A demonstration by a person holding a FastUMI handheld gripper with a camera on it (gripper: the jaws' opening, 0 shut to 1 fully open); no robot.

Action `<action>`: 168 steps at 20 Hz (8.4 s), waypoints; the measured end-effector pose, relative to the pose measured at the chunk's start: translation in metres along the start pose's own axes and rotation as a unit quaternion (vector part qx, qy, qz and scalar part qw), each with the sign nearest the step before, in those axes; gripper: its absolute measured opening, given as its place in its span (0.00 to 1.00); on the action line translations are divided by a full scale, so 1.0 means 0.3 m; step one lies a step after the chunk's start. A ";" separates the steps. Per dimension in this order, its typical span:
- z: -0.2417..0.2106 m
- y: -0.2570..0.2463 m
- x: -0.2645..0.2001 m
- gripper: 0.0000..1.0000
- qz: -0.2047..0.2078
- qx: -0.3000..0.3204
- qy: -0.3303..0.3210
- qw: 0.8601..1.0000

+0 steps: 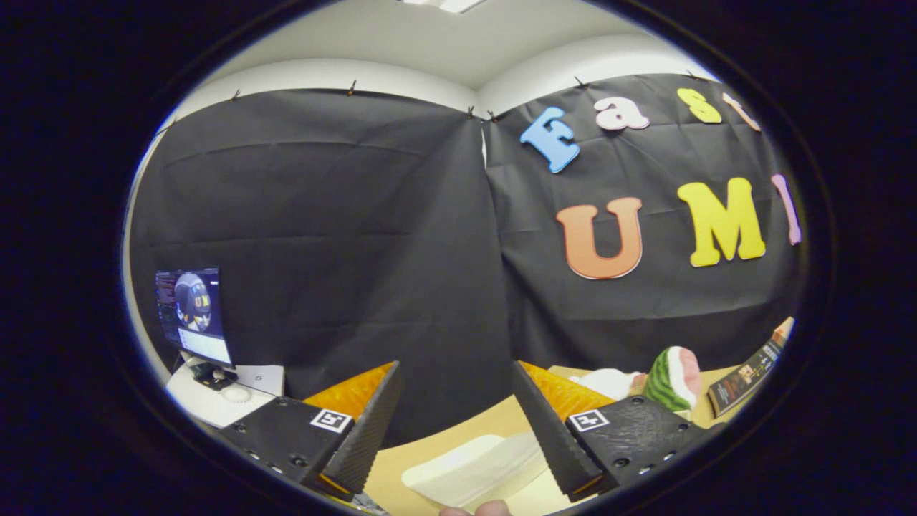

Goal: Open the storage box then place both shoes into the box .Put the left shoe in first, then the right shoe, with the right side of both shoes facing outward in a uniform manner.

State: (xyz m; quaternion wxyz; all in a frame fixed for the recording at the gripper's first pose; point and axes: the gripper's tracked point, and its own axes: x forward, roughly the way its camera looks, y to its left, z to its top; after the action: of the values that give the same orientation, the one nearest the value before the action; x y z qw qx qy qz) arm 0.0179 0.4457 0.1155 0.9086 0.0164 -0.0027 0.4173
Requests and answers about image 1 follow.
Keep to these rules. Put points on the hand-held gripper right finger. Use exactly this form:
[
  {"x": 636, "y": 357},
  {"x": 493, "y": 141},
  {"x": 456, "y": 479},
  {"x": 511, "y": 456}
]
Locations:
[{"x": 548, "y": 437}]

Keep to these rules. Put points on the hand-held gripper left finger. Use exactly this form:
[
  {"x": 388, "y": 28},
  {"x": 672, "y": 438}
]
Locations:
[{"x": 365, "y": 437}]

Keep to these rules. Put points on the grey fabric storage box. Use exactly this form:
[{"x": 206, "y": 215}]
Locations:
[{"x": 473, "y": 466}]

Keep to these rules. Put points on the white plush toy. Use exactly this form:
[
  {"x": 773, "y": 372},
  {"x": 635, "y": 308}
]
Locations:
[{"x": 609, "y": 383}]

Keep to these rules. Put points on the watermelon slice plush toy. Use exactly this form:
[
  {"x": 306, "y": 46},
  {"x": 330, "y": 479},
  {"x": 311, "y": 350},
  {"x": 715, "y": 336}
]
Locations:
[{"x": 673, "y": 380}]

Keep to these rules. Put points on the white side table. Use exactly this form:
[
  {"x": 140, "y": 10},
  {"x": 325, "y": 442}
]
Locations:
[{"x": 208, "y": 408}]

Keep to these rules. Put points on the black monitor stand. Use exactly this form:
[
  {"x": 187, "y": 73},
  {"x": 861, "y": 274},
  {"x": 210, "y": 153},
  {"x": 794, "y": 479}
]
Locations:
[{"x": 213, "y": 374}]

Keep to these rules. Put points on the black backdrop cloth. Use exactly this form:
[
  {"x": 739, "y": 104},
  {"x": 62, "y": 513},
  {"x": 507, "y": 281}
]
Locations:
[{"x": 344, "y": 251}]

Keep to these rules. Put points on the black cover book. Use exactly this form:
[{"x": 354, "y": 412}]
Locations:
[{"x": 745, "y": 380}]

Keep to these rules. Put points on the computer monitor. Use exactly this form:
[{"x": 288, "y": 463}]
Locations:
[{"x": 193, "y": 312}]

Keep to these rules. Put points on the beige cover book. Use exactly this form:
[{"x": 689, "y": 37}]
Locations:
[{"x": 786, "y": 330}]

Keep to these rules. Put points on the ceiling light panel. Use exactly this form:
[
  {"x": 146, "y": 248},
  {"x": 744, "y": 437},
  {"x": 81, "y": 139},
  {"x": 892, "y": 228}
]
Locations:
[{"x": 448, "y": 4}]

